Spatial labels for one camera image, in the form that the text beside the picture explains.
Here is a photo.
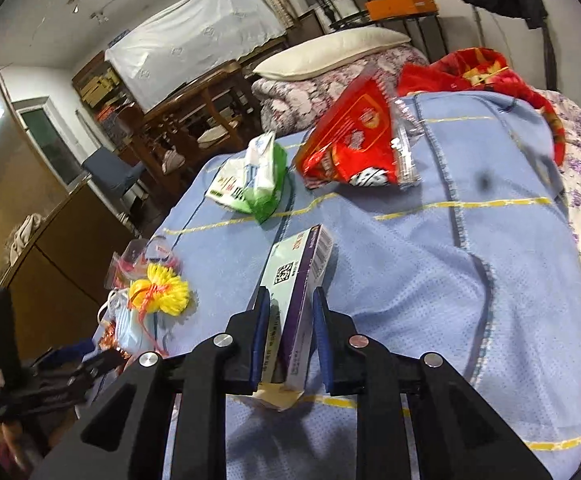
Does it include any purple white medicine box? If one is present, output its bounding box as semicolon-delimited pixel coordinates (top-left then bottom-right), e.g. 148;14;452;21
261;224;334;391

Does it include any green white wipes pack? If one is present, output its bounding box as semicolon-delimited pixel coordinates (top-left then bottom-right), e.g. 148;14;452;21
206;132;287;223

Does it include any red snack bag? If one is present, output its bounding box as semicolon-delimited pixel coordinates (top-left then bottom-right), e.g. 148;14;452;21
294;64;424;188

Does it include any blue face mask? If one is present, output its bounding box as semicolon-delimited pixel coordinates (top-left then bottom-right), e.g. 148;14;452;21
96;289;158;358

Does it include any brown wooden cabinet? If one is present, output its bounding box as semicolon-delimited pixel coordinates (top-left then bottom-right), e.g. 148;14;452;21
1;184;133;359

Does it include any blue checked bed sheet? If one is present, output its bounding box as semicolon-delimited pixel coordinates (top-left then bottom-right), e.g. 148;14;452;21
95;90;581;480

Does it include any blue chair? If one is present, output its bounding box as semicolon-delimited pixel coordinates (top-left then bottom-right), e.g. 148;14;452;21
81;146;145;207

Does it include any wooden chair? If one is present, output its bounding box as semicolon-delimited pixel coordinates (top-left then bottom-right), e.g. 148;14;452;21
120;61;262;204

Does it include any floral quilt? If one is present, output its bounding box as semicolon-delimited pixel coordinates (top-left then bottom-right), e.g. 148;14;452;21
251;46;429;136

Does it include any red patterned blanket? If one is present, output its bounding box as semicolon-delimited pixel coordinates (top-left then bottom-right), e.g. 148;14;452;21
397;47;566;166

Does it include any white pillow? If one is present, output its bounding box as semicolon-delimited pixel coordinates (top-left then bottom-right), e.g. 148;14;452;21
252;26;411;81

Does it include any white plastic cover sheet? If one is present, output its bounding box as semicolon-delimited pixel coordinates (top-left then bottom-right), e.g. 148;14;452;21
105;0;285;112

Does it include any orange box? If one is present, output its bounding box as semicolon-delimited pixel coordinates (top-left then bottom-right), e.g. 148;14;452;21
365;0;438;21

